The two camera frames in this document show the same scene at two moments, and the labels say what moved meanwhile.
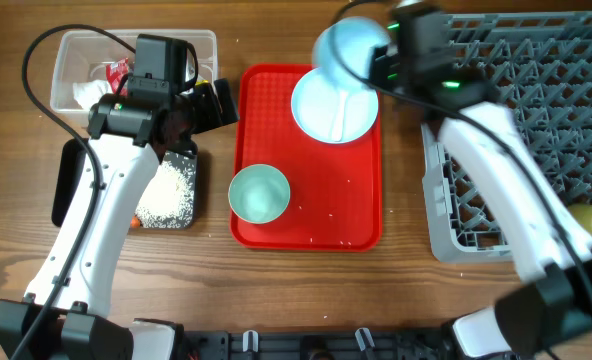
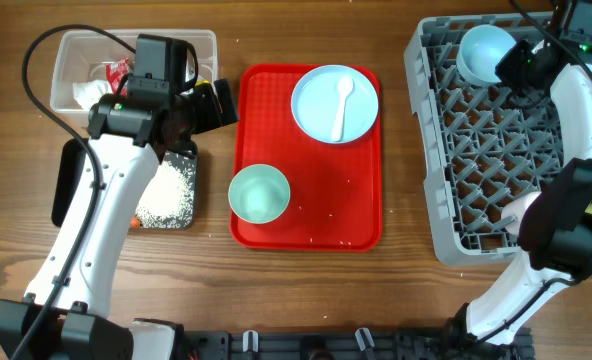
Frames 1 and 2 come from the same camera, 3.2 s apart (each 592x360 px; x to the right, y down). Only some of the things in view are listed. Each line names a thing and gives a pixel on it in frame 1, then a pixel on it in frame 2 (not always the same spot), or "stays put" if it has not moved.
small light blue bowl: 341,53 -> 479,51
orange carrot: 135,222 stays put
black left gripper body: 215,103 stays put
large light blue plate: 315,103 stays put
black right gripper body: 384,76 -> 515,67
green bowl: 259,193 stays put
